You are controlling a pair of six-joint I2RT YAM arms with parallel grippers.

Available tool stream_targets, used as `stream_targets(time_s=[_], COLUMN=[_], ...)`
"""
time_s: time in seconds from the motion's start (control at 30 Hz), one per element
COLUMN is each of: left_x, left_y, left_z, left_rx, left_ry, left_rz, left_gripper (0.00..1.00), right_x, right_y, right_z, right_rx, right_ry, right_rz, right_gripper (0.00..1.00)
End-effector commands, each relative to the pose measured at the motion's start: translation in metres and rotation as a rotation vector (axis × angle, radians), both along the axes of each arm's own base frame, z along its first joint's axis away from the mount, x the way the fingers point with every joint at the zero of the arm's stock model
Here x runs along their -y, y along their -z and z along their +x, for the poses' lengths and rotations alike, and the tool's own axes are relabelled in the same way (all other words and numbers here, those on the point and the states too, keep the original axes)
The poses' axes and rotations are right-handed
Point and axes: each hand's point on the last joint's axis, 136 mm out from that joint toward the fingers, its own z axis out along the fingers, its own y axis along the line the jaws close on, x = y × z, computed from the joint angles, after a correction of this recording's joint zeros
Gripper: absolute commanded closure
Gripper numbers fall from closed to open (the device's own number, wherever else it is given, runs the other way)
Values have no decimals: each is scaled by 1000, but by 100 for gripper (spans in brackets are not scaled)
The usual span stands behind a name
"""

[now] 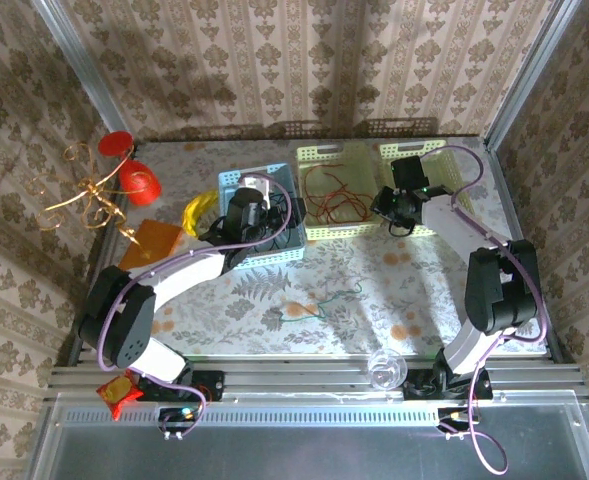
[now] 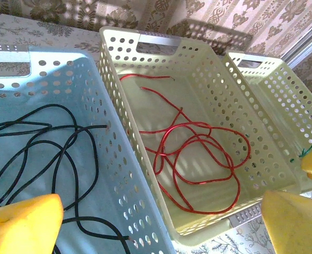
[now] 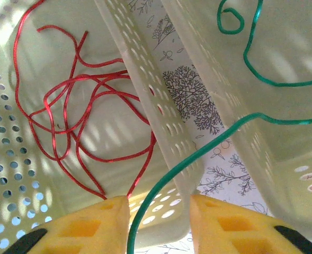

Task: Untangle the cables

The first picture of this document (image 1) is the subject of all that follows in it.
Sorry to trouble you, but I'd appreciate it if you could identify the gold wire ornament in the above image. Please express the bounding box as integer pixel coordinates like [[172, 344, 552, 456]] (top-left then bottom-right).
[[25, 142, 153, 259]]

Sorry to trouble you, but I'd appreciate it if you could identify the yellow-green plastic basket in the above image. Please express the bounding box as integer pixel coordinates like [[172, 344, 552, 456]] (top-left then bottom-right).
[[377, 138, 476, 239], [295, 140, 384, 242]]

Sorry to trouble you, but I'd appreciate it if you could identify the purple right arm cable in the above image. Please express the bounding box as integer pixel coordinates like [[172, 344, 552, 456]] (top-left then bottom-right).
[[417, 144, 549, 477]]

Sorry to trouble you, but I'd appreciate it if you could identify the orange rectangular board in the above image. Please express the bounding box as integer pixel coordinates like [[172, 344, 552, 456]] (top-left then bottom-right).
[[117, 218, 186, 270]]

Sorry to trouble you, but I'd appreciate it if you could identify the aluminium frame rail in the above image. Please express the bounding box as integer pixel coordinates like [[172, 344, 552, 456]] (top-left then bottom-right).
[[47, 356, 586, 402]]

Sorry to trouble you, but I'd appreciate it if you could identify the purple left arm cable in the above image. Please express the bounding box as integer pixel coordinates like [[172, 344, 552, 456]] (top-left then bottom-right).
[[95, 171, 299, 437]]

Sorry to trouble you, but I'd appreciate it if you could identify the thin green cable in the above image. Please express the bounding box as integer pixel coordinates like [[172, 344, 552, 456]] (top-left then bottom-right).
[[272, 281, 366, 325]]

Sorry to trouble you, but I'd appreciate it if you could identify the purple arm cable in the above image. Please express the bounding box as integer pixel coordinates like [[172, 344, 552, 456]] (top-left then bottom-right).
[[417, 144, 549, 477], [95, 171, 299, 437]]

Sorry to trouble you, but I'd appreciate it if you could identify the yellow banana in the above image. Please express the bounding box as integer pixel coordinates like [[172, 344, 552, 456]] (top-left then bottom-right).
[[181, 189, 222, 239]]

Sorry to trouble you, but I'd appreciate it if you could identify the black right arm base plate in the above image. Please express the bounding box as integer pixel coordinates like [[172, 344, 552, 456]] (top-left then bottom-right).
[[401, 366, 496, 402]]

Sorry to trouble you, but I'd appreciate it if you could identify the red snack packet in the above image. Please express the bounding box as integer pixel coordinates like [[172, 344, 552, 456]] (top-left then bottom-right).
[[95, 369, 145, 422]]

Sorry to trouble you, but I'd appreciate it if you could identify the red plastic wine glass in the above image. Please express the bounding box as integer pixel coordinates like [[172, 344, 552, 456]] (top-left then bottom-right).
[[97, 130, 164, 207]]

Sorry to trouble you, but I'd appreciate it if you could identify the thin red cable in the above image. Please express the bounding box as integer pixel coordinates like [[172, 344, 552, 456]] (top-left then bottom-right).
[[302, 166, 371, 227]]

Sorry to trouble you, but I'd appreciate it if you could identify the grey metal tray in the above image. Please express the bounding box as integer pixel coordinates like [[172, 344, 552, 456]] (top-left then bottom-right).
[[27, 392, 589, 480]]

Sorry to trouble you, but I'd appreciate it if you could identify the aluminium frame post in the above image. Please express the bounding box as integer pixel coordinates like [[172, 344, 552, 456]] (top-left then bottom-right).
[[30, 0, 131, 132], [483, 0, 583, 147]]

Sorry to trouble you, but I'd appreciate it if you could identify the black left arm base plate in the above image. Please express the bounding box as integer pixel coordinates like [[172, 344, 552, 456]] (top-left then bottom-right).
[[137, 368, 226, 402]]

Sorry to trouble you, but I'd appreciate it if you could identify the blue plastic basket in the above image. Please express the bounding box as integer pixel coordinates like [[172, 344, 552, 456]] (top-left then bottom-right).
[[217, 161, 308, 272]]

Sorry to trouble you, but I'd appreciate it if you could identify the floral tablecloth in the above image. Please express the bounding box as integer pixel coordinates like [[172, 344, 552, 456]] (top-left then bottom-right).
[[80, 136, 548, 359]]

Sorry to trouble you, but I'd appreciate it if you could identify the clear plastic cup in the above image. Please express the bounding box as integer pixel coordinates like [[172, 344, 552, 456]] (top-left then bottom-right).
[[368, 348, 410, 392]]

